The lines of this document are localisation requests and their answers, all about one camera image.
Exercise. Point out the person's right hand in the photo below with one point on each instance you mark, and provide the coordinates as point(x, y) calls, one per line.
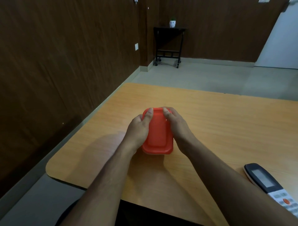
point(179, 130)

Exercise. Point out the person's left hand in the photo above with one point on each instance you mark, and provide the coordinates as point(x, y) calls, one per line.
point(136, 132)

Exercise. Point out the person's left thumb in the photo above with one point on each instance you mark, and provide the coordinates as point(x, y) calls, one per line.
point(148, 115)

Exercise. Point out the person's right thumb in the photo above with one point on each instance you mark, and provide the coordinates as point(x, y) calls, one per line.
point(167, 114)

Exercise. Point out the red plastic lidded container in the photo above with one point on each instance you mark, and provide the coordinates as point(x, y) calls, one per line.
point(158, 135)

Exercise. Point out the person's right forearm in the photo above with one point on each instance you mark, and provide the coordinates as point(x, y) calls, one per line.
point(232, 188)

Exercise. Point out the person's left forearm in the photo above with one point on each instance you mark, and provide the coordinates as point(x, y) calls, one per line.
point(97, 186)

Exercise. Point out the black folding side table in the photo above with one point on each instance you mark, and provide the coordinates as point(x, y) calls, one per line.
point(168, 44)

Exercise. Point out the small white potted plant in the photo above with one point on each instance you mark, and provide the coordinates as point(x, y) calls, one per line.
point(172, 22)

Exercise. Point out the person's black trousers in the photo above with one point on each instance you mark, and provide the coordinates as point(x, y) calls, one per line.
point(130, 214)

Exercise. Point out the white remote control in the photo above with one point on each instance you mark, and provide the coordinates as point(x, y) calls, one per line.
point(271, 186)

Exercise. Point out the white door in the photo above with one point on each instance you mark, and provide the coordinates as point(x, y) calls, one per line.
point(279, 39)

